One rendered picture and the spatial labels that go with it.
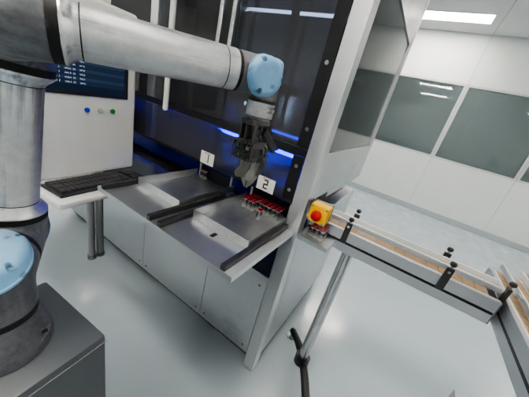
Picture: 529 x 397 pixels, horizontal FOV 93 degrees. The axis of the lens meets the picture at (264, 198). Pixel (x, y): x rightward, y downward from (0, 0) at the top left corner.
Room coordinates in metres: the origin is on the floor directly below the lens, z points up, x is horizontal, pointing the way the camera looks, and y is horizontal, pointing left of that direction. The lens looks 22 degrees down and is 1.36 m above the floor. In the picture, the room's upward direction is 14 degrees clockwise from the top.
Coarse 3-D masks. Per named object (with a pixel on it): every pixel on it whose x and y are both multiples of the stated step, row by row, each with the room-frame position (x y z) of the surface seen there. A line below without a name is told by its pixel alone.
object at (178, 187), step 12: (144, 180) 0.96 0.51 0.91; (156, 180) 1.06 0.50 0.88; (168, 180) 1.10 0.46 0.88; (180, 180) 1.13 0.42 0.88; (192, 180) 1.17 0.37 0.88; (204, 180) 1.21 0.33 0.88; (156, 192) 0.93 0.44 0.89; (168, 192) 0.97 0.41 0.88; (180, 192) 1.00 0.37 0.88; (192, 192) 1.04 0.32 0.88; (204, 192) 1.07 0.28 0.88; (216, 192) 1.05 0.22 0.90; (228, 192) 1.13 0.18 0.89
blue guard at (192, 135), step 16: (144, 112) 1.38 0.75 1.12; (160, 112) 1.32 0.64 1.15; (176, 112) 1.26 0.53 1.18; (144, 128) 1.38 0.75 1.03; (160, 128) 1.32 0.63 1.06; (176, 128) 1.26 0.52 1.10; (192, 128) 1.21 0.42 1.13; (208, 128) 1.16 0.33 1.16; (176, 144) 1.25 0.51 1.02; (192, 144) 1.20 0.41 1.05; (208, 144) 1.16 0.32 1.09; (224, 144) 1.11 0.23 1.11; (224, 160) 1.11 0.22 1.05; (272, 160) 1.00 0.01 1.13; (288, 160) 0.97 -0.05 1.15; (304, 160) 0.94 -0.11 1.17; (272, 176) 0.99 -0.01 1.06
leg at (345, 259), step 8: (344, 256) 0.95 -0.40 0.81; (344, 264) 0.95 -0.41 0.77; (336, 272) 0.95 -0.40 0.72; (344, 272) 0.95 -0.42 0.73; (336, 280) 0.95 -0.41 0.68; (328, 288) 0.96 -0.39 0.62; (336, 288) 0.95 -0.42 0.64; (328, 296) 0.95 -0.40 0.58; (320, 304) 0.96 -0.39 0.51; (328, 304) 0.95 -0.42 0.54; (320, 312) 0.95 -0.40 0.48; (320, 320) 0.95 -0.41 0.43; (312, 328) 0.95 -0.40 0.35; (312, 336) 0.95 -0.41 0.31; (304, 344) 0.96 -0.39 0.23; (312, 344) 0.95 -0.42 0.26; (304, 352) 0.95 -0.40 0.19
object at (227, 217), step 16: (208, 208) 0.89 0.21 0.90; (224, 208) 0.96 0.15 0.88; (240, 208) 1.00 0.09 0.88; (208, 224) 0.79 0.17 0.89; (224, 224) 0.83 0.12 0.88; (240, 224) 0.86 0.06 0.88; (256, 224) 0.89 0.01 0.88; (272, 224) 0.92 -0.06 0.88; (240, 240) 0.72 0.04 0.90; (256, 240) 0.75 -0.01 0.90
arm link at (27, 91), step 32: (0, 64) 0.40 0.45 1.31; (32, 64) 0.43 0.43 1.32; (0, 96) 0.41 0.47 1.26; (32, 96) 0.44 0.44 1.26; (0, 128) 0.40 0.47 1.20; (32, 128) 0.44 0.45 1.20; (0, 160) 0.40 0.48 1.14; (32, 160) 0.44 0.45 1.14; (0, 192) 0.40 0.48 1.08; (32, 192) 0.43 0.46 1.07; (0, 224) 0.38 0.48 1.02; (32, 224) 0.42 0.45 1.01
